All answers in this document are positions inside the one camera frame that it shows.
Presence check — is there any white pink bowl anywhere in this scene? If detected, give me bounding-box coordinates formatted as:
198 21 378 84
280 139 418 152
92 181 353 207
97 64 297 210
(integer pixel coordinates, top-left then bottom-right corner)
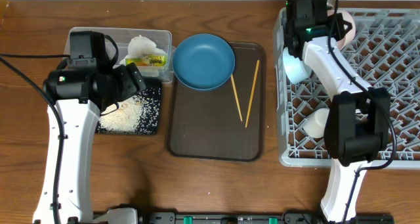
331 10 356 50

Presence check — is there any leftover rice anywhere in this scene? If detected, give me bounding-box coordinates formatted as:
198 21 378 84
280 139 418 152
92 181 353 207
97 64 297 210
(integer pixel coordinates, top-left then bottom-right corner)
98 82 161 135

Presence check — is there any white napkin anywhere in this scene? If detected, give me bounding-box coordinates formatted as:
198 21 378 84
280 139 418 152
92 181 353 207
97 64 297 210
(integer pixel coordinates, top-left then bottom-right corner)
120 35 167 65

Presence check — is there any light blue bowl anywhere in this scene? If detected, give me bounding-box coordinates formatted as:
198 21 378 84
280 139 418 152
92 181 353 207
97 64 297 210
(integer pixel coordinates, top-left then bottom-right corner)
282 47 312 84

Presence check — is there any white cream cup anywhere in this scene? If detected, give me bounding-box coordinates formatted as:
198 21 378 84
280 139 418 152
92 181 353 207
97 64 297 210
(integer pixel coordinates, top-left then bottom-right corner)
303 108 329 139

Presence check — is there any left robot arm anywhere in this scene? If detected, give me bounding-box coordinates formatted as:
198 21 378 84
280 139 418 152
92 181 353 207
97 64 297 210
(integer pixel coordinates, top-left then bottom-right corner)
33 31 146 224

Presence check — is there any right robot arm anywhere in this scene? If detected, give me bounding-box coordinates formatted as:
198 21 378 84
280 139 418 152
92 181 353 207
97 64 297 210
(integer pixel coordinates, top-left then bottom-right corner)
282 0 396 223

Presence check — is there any black waste tray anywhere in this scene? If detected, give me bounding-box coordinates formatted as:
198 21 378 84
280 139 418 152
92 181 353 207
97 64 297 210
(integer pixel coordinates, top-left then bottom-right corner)
94 76 163 135

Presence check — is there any grey dishwasher rack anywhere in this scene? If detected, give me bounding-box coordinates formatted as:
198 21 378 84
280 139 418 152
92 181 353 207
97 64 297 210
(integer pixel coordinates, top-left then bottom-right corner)
273 9 419 169

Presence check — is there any clear plastic waste bin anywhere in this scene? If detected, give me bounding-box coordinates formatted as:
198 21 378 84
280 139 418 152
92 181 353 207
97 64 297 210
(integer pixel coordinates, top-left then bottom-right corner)
70 27 175 83

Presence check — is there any dark blue plate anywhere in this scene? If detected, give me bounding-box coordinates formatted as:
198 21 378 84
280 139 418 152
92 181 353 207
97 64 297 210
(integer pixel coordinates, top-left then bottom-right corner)
173 34 236 91

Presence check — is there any brown serving tray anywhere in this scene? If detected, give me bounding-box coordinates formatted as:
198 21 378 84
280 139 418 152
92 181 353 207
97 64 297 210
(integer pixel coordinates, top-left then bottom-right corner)
166 42 266 162

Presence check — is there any left wooden chopstick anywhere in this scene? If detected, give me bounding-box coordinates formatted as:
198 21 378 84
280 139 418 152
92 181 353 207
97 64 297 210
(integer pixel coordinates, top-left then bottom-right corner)
230 74 243 122

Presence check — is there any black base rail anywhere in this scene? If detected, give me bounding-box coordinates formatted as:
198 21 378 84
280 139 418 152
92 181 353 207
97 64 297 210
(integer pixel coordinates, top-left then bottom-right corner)
91 211 394 224

